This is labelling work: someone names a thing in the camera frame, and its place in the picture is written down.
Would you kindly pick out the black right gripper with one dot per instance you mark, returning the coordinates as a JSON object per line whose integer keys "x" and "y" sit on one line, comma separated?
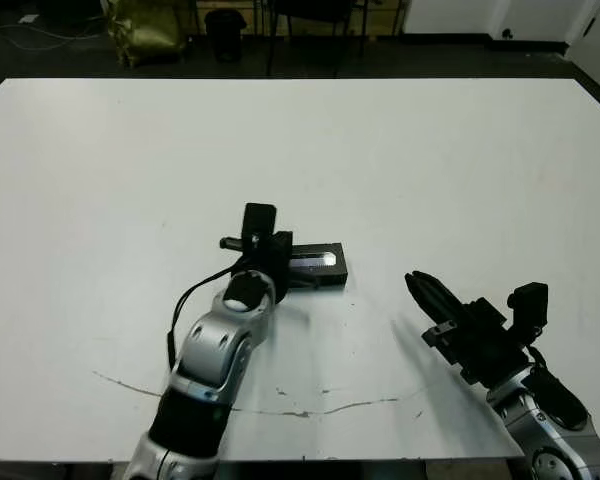
{"x": 480, "y": 345}

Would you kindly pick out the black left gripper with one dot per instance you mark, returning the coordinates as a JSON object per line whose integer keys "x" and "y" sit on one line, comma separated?
{"x": 265, "y": 255}

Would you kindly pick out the black box lid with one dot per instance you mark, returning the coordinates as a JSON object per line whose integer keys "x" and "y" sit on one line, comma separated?
{"x": 320, "y": 267}

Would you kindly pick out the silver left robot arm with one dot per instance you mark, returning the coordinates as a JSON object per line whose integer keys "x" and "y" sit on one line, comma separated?
{"x": 205, "y": 365}

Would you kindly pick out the black trash bin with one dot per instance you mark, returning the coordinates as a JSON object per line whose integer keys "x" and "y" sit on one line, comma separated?
{"x": 225, "y": 35}

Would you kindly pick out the large crumpled plastic bag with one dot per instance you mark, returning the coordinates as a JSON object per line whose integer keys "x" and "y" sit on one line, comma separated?
{"x": 145, "y": 32}

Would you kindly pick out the black round door stopper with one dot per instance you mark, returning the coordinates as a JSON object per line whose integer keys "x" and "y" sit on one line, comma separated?
{"x": 506, "y": 33}

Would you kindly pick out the small white floor plate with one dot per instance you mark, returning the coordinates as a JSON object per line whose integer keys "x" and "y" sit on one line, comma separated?
{"x": 28, "y": 19}

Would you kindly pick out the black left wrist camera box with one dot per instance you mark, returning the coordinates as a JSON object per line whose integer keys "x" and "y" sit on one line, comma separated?
{"x": 260, "y": 220}

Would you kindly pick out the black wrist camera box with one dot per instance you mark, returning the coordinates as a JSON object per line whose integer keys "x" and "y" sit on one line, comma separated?
{"x": 260, "y": 220}
{"x": 530, "y": 305}

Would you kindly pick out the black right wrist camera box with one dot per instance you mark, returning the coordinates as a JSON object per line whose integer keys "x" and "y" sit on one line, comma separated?
{"x": 530, "y": 305}

